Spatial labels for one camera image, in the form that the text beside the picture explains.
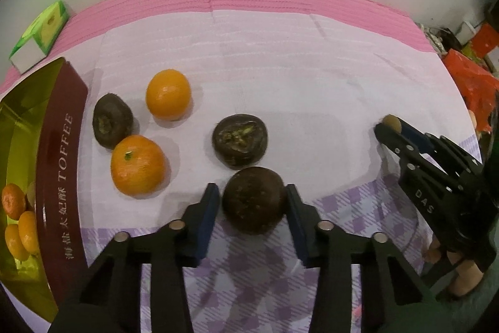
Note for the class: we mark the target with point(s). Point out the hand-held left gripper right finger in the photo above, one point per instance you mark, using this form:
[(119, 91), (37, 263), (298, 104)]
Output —
[(296, 223)]

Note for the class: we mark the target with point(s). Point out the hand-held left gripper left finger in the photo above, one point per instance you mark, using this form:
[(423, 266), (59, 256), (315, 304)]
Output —
[(206, 216)]

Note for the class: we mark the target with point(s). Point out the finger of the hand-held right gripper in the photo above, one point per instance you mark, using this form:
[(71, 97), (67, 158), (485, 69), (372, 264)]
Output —
[(415, 136), (393, 143)]

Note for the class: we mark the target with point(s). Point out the brown longan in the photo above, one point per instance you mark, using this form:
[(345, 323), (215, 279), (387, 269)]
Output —
[(31, 193), (391, 122)]

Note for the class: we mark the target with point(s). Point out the dark purple passion fruit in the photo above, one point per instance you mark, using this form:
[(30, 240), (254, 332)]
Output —
[(113, 121), (253, 200)]

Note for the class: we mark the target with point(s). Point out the wrinkled dark passion fruit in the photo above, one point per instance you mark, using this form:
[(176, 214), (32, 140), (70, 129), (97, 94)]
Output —
[(239, 140)]

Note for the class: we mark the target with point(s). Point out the dark red candy tin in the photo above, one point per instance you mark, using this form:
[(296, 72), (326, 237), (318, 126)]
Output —
[(62, 161)]

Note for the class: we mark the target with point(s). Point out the person's right hand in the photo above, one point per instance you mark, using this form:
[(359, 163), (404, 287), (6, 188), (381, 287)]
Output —
[(466, 276)]

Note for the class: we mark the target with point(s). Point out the pale yellow fruit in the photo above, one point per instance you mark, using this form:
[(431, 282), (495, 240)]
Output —
[(473, 119)]

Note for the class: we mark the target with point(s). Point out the orange plastic bag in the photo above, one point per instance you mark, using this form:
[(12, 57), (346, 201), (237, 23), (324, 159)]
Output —
[(471, 83)]

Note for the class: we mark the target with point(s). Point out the silver foil wrapper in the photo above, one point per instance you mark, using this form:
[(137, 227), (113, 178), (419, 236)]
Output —
[(430, 35)]

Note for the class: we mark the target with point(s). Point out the small white box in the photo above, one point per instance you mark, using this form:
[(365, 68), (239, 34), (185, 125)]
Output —
[(466, 32)]

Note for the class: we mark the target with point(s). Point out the orange packet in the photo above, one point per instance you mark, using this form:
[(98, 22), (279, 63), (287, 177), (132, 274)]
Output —
[(485, 38)]

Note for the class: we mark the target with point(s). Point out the pink purple checked tablecloth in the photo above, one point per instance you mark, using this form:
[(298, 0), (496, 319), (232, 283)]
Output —
[(292, 64)]

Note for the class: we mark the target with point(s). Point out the green tissue box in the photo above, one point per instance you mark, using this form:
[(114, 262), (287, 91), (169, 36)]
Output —
[(46, 24)]

